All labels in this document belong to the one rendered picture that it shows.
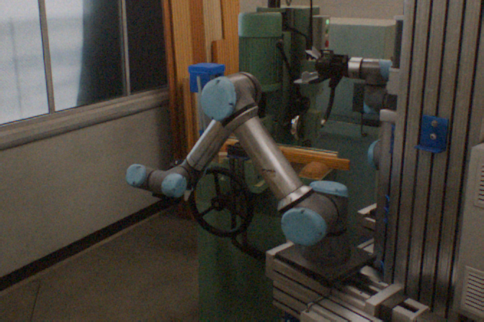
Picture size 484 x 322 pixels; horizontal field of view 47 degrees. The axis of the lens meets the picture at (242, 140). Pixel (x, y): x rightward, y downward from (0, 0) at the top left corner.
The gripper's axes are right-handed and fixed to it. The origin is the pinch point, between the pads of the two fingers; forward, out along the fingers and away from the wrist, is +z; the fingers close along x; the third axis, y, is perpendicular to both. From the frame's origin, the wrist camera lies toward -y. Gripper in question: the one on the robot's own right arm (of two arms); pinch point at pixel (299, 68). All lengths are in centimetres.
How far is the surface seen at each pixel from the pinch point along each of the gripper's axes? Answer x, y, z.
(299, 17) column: -31.9, -6.9, 11.6
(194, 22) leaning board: -104, -92, 134
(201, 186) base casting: 41, -34, 41
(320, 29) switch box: -34.7, -17.1, 5.3
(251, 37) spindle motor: -8.1, 6.7, 21.0
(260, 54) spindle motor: -4.2, 1.2, 17.7
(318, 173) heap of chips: 29.4, -26.7, -10.5
